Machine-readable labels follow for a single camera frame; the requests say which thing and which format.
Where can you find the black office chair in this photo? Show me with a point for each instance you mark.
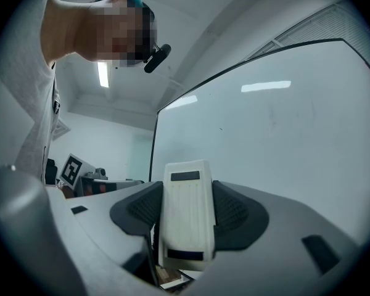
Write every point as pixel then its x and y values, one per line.
pixel 50 171

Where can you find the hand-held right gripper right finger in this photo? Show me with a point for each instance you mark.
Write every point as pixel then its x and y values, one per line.
pixel 280 251

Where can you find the long ceiling light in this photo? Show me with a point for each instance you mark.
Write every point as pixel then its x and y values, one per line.
pixel 103 74

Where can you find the square ceiling vent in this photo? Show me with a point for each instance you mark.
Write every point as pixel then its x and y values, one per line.
pixel 61 129

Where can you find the black head-worn camera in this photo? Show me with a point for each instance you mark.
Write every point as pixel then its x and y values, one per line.
pixel 157 59

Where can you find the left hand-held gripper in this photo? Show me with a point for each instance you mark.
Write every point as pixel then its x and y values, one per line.
pixel 71 170

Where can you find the person's head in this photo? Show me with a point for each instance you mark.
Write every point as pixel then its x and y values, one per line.
pixel 68 29

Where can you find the black framed whiteboard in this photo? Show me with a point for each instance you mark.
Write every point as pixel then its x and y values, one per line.
pixel 265 134

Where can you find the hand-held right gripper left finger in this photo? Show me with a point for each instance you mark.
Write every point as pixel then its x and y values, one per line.
pixel 105 227

